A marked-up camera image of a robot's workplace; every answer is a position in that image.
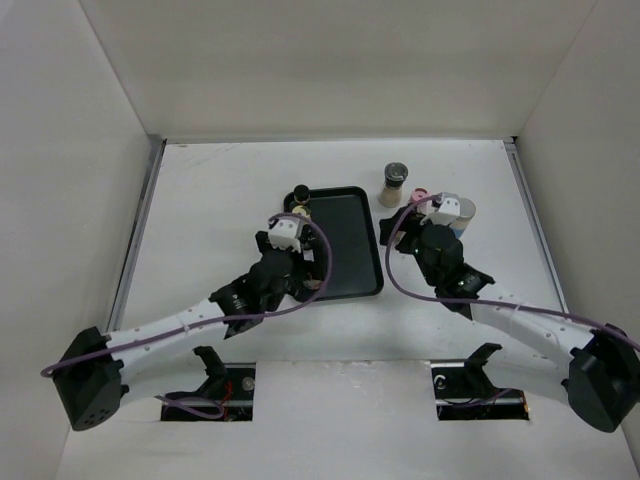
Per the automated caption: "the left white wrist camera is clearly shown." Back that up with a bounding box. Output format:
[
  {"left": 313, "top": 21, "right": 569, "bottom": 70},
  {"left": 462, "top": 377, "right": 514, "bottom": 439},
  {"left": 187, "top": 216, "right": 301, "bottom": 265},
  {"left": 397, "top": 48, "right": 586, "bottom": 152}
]
[{"left": 267, "top": 218, "right": 304, "bottom": 253}]

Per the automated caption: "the pink cap seasoning shaker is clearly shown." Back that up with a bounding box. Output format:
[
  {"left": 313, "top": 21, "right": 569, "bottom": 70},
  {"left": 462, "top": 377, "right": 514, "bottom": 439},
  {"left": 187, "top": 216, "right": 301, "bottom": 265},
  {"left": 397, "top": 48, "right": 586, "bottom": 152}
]
[{"left": 408, "top": 188, "right": 429, "bottom": 215}]

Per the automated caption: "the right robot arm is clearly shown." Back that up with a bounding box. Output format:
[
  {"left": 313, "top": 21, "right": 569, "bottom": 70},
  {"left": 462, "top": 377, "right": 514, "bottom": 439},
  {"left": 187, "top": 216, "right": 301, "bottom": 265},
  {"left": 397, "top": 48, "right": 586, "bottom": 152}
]
[{"left": 379, "top": 208, "right": 639, "bottom": 433}]

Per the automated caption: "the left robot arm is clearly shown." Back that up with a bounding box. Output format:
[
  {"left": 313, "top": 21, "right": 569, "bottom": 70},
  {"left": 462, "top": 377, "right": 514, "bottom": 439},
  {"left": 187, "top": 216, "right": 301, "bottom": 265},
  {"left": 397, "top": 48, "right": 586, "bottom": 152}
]
[{"left": 42, "top": 220, "right": 329, "bottom": 432}]

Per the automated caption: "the yellow cap seasoning shaker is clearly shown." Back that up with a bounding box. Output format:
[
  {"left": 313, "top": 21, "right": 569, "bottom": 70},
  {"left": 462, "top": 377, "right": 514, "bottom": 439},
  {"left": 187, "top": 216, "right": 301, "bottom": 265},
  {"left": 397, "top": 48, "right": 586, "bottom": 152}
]
[{"left": 292, "top": 205, "right": 311, "bottom": 218}]

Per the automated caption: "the black top grinder bottle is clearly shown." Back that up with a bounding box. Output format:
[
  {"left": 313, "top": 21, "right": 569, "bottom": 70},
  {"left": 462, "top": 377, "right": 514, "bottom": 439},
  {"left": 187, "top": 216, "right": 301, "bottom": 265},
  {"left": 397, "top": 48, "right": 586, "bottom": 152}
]
[{"left": 299, "top": 225, "right": 322, "bottom": 262}]

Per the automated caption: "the white cap dark spice jar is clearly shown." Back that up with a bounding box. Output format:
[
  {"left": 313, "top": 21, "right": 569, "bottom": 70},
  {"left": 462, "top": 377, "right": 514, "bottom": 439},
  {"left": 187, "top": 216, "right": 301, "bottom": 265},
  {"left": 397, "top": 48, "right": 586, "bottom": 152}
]
[{"left": 302, "top": 262, "right": 326, "bottom": 291}]

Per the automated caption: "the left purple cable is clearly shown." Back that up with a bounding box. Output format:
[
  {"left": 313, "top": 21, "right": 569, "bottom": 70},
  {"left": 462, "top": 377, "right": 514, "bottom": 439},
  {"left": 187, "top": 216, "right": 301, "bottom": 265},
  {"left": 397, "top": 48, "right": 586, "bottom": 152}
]
[{"left": 39, "top": 211, "right": 334, "bottom": 420}]

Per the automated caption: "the black cap pepper grinder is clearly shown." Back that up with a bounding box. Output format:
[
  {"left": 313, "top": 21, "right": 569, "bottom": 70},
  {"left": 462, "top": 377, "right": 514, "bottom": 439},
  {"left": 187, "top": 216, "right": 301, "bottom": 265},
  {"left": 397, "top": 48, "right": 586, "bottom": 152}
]
[{"left": 378, "top": 162, "right": 408, "bottom": 208}]

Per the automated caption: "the small brown spice bottle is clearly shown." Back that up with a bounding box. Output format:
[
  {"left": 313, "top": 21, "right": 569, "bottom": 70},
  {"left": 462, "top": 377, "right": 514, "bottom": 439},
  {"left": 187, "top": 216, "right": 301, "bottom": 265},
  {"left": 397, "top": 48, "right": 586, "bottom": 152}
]
[{"left": 293, "top": 184, "right": 310, "bottom": 206}]

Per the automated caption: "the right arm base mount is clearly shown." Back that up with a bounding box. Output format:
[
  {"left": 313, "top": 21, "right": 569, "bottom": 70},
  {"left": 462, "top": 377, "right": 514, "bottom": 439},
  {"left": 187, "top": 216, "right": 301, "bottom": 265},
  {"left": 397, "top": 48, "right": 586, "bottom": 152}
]
[{"left": 430, "top": 343, "right": 530, "bottom": 421}]

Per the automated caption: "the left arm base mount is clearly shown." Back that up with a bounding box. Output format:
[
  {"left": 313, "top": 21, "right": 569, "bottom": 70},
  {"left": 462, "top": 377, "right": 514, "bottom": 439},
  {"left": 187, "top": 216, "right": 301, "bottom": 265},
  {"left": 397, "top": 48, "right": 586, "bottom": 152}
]
[{"left": 160, "top": 346, "right": 257, "bottom": 423}]

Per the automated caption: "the black rectangular tray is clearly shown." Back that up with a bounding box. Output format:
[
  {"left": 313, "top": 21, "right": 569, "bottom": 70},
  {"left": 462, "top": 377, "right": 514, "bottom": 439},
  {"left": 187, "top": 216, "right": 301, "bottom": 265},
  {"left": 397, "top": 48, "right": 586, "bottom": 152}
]
[{"left": 309, "top": 186, "right": 384, "bottom": 301}]

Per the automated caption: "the purple cable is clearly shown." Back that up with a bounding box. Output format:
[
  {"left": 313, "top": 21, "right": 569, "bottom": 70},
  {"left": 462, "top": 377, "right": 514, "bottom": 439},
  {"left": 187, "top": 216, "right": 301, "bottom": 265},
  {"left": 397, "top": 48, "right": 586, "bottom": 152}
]
[
  {"left": 383, "top": 191, "right": 640, "bottom": 407},
  {"left": 39, "top": 211, "right": 334, "bottom": 420}
]

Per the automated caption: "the blue label silver cap jar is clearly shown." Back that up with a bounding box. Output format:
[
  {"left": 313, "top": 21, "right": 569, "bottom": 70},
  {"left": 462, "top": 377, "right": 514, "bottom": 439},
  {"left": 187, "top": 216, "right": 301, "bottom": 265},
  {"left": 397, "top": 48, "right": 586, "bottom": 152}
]
[{"left": 450, "top": 198, "right": 477, "bottom": 238}]

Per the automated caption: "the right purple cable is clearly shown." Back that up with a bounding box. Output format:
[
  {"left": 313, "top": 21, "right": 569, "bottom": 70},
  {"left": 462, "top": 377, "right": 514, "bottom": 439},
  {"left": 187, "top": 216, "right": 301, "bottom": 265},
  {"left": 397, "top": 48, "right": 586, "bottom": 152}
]
[{"left": 383, "top": 191, "right": 640, "bottom": 407}]

